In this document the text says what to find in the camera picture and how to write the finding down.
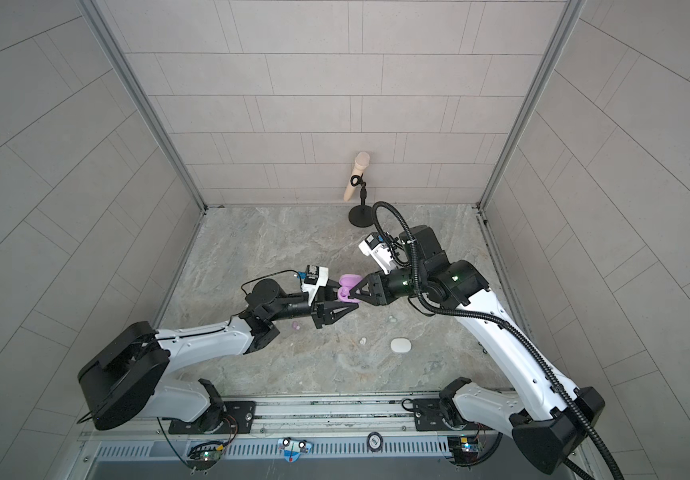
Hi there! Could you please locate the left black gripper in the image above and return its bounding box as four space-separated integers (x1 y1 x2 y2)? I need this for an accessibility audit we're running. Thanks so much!
265 285 354 336

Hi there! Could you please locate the purple earbud charging case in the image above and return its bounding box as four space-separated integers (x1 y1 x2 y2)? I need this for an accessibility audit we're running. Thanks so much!
337 274 363 303

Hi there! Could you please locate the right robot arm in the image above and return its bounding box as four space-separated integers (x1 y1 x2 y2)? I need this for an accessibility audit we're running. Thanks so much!
350 201 623 479

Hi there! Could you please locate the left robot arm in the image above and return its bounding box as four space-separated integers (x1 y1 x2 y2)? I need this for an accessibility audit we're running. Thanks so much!
77 278 358 431

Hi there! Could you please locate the white earbud charging case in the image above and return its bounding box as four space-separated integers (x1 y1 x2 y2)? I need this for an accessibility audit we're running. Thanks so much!
390 338 412 354

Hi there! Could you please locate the black microphone stand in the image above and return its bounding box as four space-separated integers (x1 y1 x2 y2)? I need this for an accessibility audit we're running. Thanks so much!
348 177 373 228

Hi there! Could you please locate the beige microphone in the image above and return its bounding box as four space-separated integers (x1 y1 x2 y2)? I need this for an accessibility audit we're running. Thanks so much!
343 151 371 202

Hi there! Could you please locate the right green circuit board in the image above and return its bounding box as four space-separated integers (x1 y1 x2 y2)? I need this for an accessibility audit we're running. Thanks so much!
447 436 481 467

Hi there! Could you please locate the green circuit board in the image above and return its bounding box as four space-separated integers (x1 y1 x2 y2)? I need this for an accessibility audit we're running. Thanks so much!
447 436 481 467
187 441 226 471

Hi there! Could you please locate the left green circuit board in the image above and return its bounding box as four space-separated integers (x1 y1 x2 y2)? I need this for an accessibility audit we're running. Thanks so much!
187 441 226 471

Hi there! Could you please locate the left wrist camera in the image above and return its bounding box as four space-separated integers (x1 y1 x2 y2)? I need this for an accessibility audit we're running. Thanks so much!
299 265 329 305

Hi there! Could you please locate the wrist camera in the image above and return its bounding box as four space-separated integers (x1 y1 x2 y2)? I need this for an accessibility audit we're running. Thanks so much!
299 265 329 305
358 232 400 274

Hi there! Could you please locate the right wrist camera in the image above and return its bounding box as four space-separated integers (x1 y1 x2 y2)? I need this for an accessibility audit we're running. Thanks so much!
358 232 400 274

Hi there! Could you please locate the aluminium rail frame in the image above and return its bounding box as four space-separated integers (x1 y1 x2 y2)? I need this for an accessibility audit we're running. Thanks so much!
77 391 583 444

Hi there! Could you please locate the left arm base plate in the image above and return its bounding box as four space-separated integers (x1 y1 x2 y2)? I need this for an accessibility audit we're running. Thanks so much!
167 401 257 435

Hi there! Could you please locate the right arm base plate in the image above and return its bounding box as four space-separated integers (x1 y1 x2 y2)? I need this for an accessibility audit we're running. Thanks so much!
401 398 489 432

